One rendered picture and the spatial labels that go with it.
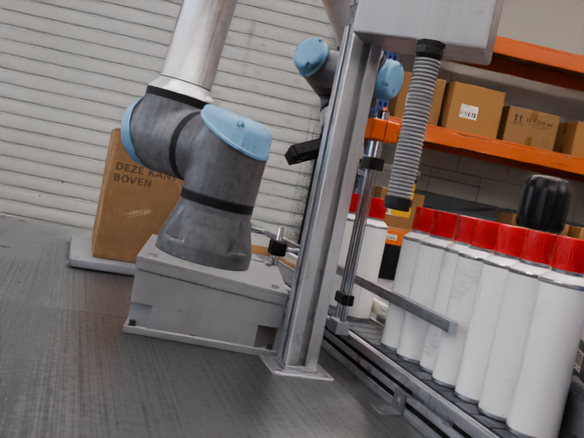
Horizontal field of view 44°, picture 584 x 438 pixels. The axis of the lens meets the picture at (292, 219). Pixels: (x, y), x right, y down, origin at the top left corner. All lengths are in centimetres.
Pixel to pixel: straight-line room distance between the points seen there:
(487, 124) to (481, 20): 409
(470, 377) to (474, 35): 41
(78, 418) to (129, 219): 86
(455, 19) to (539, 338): 40
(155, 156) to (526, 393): 68
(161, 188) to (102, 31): 397
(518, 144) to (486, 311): 418
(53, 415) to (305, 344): 41
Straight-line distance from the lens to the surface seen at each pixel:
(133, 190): 153
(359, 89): 100
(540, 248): 81
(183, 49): 121
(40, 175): 547
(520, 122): 512
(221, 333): 105
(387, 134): 104
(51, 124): 545
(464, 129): 495
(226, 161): 108
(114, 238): 154
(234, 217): 110
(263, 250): 222
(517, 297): 80
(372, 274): 121
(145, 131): 119
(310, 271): 98
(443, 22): 94
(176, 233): 112
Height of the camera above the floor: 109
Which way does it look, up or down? 3 degrees down
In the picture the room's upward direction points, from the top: 12 degrees clockwise
